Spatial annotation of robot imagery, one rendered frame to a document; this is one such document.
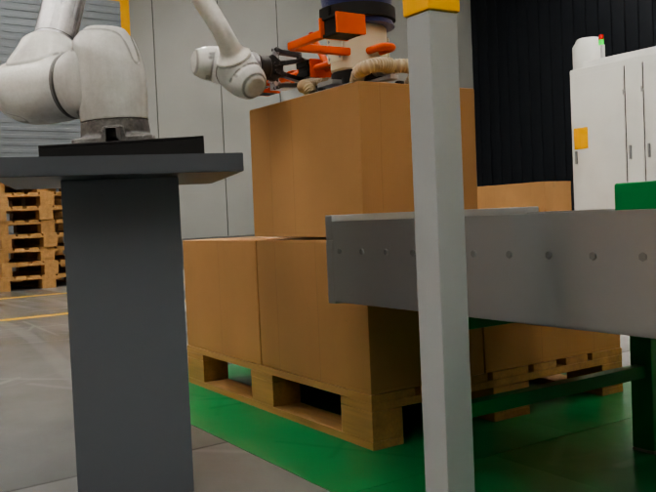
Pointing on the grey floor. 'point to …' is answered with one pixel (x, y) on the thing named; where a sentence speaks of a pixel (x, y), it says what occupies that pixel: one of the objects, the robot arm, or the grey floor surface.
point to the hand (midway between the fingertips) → (311, 71)
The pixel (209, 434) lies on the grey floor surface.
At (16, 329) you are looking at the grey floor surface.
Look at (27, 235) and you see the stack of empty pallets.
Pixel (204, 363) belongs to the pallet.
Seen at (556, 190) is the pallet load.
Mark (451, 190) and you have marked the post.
